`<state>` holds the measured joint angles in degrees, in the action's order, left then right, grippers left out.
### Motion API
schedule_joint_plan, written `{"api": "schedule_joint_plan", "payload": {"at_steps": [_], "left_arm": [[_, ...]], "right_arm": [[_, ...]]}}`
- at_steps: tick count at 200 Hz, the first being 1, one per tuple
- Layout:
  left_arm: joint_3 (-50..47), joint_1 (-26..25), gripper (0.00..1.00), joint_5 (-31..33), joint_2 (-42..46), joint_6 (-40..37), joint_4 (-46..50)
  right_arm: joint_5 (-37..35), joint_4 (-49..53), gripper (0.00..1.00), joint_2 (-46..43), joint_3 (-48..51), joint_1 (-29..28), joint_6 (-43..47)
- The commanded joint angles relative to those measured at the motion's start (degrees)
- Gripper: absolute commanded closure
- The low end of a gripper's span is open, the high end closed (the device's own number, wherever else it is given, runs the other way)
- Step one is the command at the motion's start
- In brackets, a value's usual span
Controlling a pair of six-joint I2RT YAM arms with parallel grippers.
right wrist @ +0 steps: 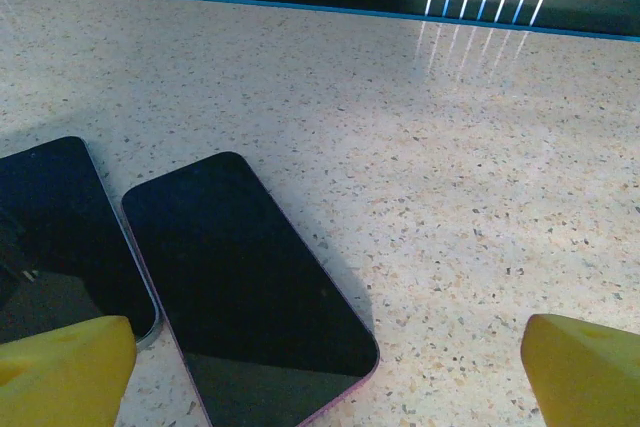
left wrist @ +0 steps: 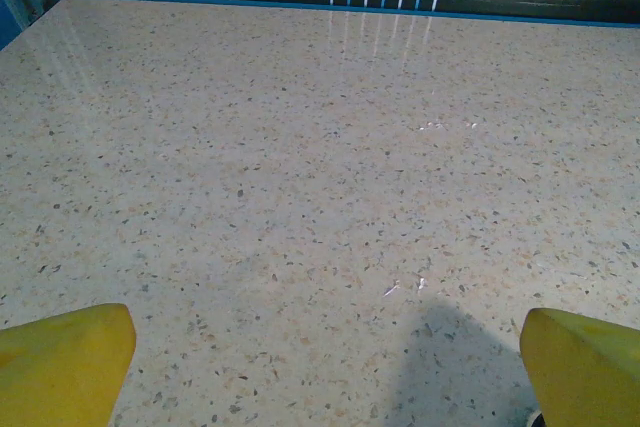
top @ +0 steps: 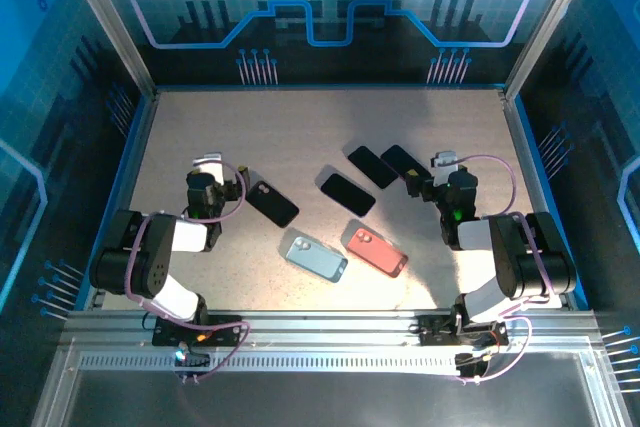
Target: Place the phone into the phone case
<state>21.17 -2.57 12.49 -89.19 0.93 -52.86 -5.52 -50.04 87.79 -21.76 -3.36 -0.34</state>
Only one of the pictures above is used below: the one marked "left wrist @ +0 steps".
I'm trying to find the thin blue table edge strip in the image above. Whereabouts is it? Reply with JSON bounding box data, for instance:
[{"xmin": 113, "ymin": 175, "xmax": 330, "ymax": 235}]
[{"xmin": 58, "ymin": 0, "xmax": 640, "ymax": 28}]

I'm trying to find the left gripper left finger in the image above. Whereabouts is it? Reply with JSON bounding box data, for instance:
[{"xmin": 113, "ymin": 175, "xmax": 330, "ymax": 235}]
[{"xmin": 0, "ymin": 302, "xmax": 137, "ymax": 427}]

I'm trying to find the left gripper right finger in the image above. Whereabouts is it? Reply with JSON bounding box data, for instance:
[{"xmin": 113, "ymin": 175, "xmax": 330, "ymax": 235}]
[{"xmin": 519, "ymin": 307, "xmax": 640, "ymax": 427}]

